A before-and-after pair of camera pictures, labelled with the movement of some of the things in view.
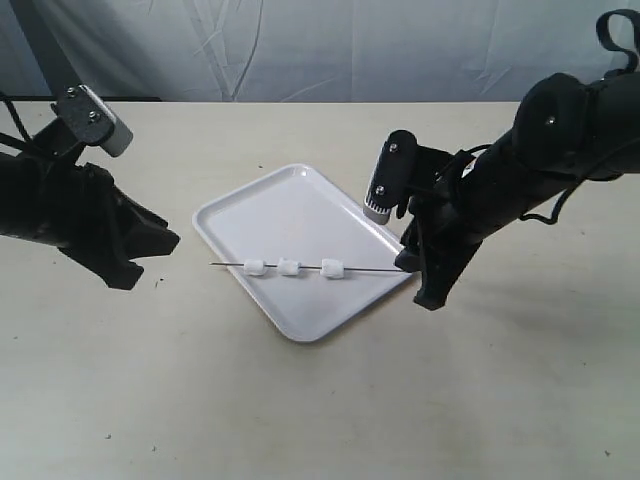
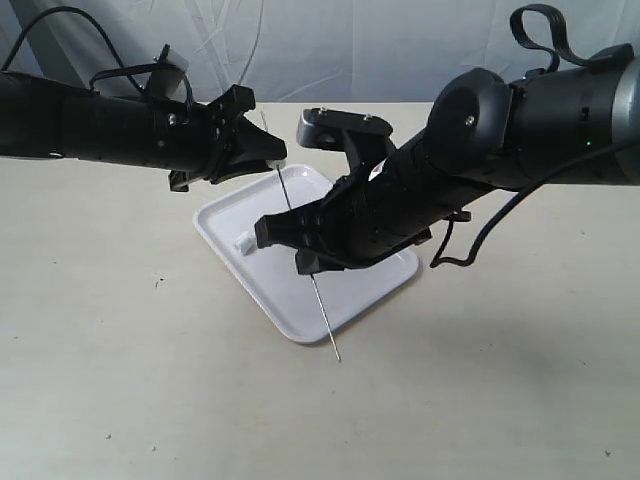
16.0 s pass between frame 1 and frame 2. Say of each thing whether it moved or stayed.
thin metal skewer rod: moved
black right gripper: moved
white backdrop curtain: stayed
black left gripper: moved
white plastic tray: stayed
